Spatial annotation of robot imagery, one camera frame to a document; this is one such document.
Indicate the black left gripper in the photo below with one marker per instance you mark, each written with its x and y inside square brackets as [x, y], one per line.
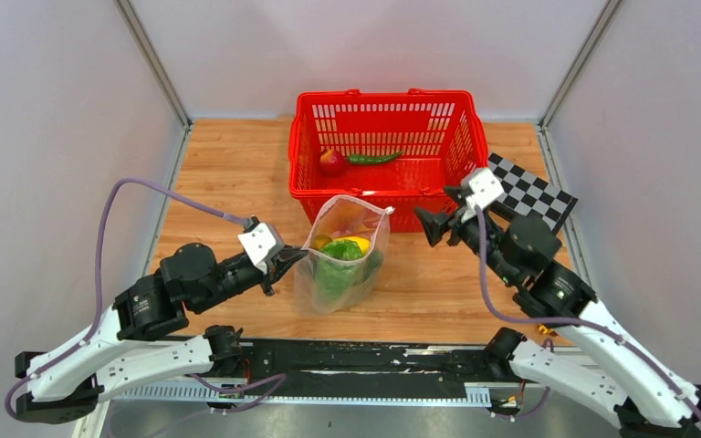
[280, 265]

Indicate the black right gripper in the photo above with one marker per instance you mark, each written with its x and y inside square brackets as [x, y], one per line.
[434, 224]

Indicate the green white napa cabbage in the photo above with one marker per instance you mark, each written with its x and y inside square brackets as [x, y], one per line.
[343, 276]

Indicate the clear zip top bag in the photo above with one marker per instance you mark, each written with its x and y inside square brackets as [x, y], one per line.
[338, 213]

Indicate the yellow lemon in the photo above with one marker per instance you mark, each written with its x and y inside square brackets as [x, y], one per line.
[363, 243]

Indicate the brown yellow fruit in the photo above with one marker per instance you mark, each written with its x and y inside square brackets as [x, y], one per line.
[319, 241]

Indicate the red apple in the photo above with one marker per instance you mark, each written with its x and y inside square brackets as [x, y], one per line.
[360, 230]
[332, 163]

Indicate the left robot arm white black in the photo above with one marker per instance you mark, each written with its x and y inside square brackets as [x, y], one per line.
[123, 352]

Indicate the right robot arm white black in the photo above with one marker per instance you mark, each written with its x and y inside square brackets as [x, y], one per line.
[565, 338]

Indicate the red plastic shopping basket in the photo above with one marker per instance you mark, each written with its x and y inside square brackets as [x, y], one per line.
[397, 149]

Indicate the black white checkerboard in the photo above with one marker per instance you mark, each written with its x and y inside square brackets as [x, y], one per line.
[527, 194]

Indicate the green chili pepper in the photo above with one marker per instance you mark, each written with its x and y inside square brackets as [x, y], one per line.
[372, 160]

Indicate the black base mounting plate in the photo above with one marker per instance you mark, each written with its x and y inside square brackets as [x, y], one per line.
[368, 370]

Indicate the yellow orange toy car right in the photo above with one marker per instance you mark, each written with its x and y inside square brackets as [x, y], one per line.
[547, 332]

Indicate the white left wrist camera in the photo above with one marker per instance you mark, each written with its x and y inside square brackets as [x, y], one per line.
[262, 240]

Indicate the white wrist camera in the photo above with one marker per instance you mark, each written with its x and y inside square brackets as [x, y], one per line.
[480, 188]
[262, 240]

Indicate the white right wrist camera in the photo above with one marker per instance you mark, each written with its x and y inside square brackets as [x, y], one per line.
[480, 188]

